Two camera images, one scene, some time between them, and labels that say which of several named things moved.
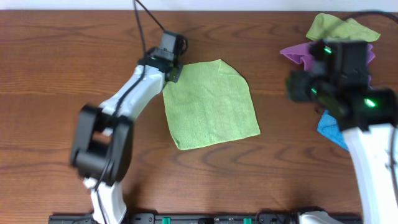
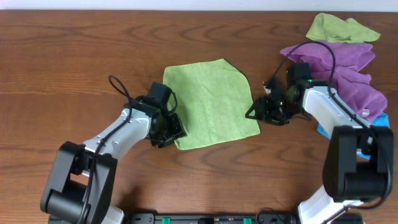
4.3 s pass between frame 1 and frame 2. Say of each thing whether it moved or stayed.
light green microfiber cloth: stayed
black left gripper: moved
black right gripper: moved
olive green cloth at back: stayed
